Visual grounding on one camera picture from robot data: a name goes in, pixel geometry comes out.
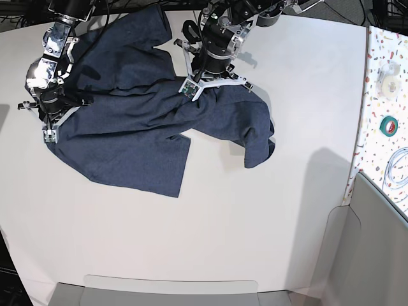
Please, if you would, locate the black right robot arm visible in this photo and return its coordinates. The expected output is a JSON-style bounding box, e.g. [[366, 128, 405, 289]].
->
[[25, 1, 96, 126]]

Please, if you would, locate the blue t-shirt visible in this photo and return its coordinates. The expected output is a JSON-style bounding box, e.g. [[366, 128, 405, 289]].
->
[[48, 5, 275, 197]]

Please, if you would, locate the coiled white cable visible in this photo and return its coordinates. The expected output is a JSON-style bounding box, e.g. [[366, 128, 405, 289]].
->
[[384, 146, 408, 191]]

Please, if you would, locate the speckled white side table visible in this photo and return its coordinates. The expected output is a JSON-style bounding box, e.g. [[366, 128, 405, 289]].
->
[[343, 26, 407, 214]]

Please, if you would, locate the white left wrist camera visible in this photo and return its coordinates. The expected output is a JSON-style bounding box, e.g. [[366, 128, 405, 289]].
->
[[173, 39, 253, 101]]

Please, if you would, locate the clear tape dispenser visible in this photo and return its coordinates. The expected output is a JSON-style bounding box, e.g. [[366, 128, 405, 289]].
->
[[376, 62, 401, 101]]

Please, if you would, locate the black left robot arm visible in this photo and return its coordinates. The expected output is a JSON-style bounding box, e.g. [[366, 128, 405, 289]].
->
[[175, 0, 320, 83]]

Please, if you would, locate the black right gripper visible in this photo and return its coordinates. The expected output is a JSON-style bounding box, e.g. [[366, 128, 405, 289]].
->
[[38, 92, 67, 123]]

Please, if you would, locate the grey chair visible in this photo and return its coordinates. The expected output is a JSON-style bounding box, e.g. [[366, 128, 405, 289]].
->
[[48, 275, 291, 305], [320, 172, 407, 305]]

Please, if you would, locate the green tape roll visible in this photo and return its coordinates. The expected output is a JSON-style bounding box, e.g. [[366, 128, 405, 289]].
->
[[380, 116, 398, 137]]

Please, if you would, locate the grey chair right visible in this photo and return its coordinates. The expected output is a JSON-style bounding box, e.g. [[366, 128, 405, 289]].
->
[[320, 172, 407, 305]]

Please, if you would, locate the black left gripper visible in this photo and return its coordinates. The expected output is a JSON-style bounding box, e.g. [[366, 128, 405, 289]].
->
[[199, 51, 231, 80]]

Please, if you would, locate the grey chair front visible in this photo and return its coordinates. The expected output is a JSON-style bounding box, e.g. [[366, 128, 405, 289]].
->
[[48, 275, 291, 305]]

